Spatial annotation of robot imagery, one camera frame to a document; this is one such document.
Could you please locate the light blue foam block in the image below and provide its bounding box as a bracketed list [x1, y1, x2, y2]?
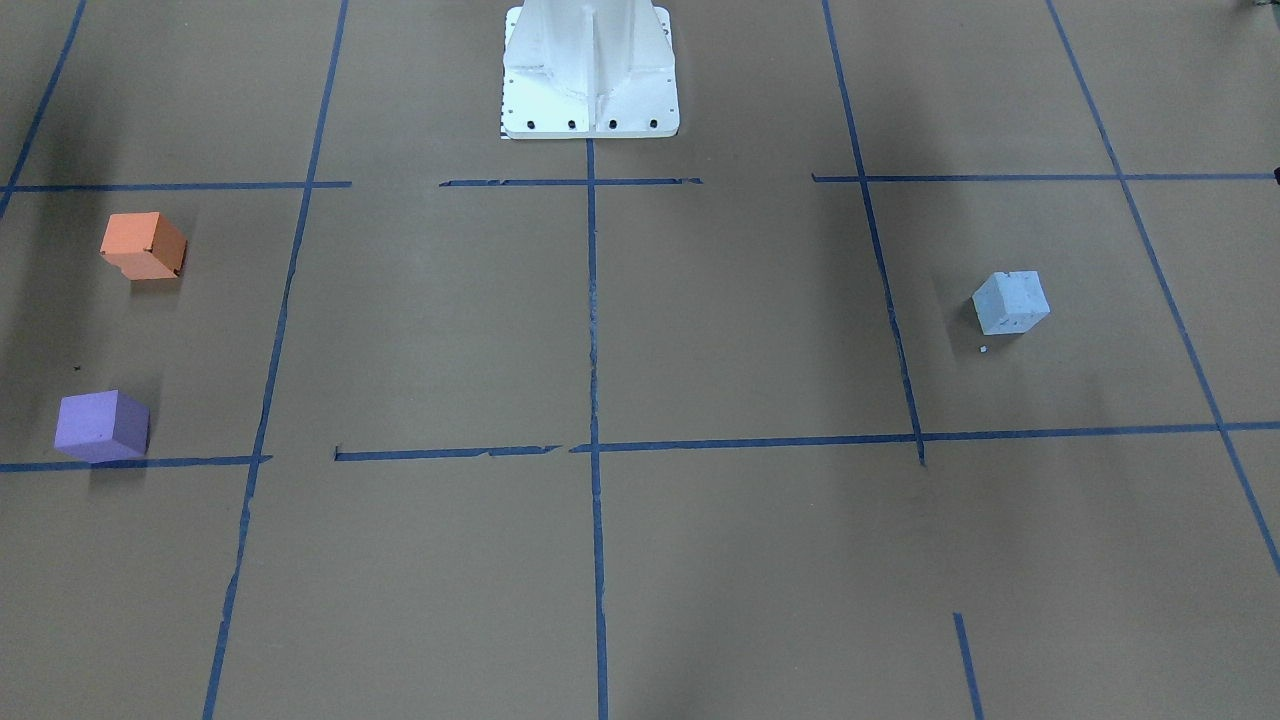
[972, 270, 1051, 336]

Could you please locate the orange foam block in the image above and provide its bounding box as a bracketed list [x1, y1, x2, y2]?
[99, 211, 188, 281]

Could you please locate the purple foam block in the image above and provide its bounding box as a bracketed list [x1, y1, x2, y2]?
[52, 389, 150, 464]

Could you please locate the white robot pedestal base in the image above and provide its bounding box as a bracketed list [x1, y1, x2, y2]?
[500, 1, 681, 140]

